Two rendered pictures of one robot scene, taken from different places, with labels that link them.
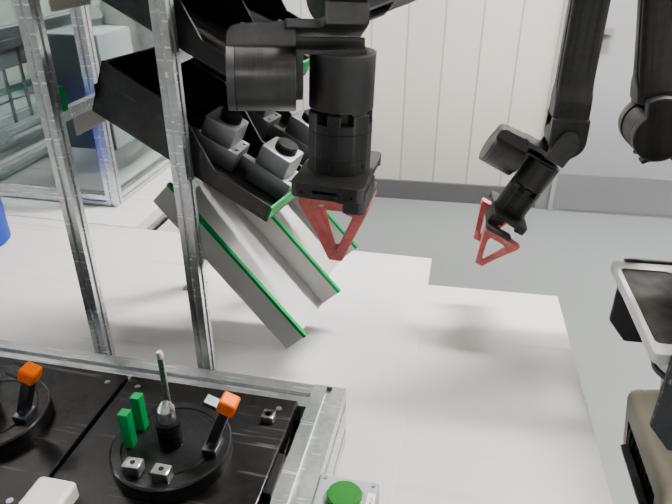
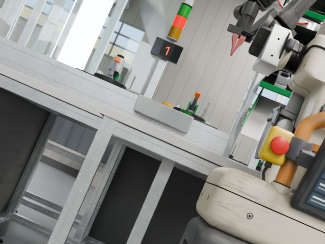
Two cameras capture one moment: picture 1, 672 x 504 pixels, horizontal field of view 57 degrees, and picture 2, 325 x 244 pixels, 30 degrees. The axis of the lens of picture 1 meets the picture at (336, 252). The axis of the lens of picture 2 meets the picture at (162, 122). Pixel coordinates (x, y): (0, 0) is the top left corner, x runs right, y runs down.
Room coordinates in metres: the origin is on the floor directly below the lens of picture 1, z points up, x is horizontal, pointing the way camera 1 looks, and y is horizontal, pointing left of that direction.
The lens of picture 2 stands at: (0.03, -2.12, 0.76)
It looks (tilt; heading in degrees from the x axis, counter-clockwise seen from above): 4 degrees up; 80
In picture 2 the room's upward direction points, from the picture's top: 24 degrees clockwise
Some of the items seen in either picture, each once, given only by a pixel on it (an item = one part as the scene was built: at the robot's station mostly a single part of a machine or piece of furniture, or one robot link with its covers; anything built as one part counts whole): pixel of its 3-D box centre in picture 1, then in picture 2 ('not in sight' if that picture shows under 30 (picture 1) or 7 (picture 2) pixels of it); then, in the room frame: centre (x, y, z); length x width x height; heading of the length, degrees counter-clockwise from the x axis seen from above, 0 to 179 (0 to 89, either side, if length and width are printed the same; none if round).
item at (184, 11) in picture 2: not in sight; (184, 11); (0.37, 0.35, 1.39); 0.05 x 0.05 x 0.05
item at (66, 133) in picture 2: not in sight; (87, 138); (0.36, 2.33, 0.73); 0.62 x 0.42 x 0.23; 168
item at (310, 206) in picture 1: (340, 212); (239, 45); (0.55, 0.00, 1.27); 0.07 x 0.07 x 0.09; 77
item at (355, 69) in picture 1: (335, 79); (249, 10); (0.54, 0.00, 1.41); 0.07 x 0.06 x 0.07; 95
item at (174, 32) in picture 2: not in sight; (174, 33); (0.37, 0.35, 1.29); 0.05 x 0.05 x 0.05
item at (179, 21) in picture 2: not in sight; (179, 22); (0.37, 0.35, 1.34); 0.05 x 0.05 x 0.05
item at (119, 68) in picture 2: not in sight; (117, 64); (0.20, 0.28, 1.06); 0.08 x 0.04 x 0.07; 78
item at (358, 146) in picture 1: (339, 146); (243, 25); (0.54, 0.00, 1.35); 0.10 x 0.07 x 0.07; 167
